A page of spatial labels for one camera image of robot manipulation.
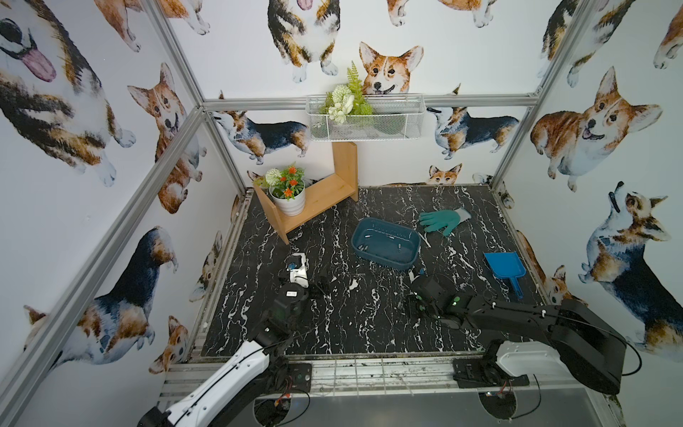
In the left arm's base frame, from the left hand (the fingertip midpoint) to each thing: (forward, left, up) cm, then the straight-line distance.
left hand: (313, 260), depth 81 cm
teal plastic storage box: (+16, -25, -16) cm, 34 cm away
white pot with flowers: (+25, +10, +5) cm, 28 cm away
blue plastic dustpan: (+4, -67, -14) cm, 69 cm away
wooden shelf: (+36, 0, -11) cm, 37 cm away
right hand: (-7, -30, -12) cm, 34 cm away
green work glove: (+24, -50, -13) cm, 57 cm away
